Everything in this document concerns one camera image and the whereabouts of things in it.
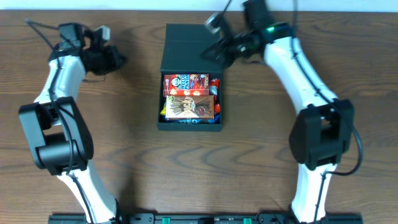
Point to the red snack bag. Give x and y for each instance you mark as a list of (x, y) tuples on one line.
[(214, 85)]

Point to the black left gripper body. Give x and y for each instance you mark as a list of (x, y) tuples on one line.
[(109, 60)]

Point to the dark green box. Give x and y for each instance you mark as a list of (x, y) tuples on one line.
[(183, 46)]

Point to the yellow snack bag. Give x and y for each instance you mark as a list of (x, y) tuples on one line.
[(163, 111)]

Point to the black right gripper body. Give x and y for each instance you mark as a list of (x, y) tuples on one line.
[(230, 47)]

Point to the red Hello Panda box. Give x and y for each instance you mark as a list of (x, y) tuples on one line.
[(194, 84)]

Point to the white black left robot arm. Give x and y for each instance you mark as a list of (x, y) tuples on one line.
[(58, 137)]

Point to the blue Oreo packet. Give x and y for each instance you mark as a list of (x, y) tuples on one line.
[(191, 120)]

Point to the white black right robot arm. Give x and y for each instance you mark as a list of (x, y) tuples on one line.
[(323, 128)]

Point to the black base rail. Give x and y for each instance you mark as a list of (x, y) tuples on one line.
[(205, 218)]

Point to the brown Pocky box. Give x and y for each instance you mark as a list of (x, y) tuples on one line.
[(189, 107)]

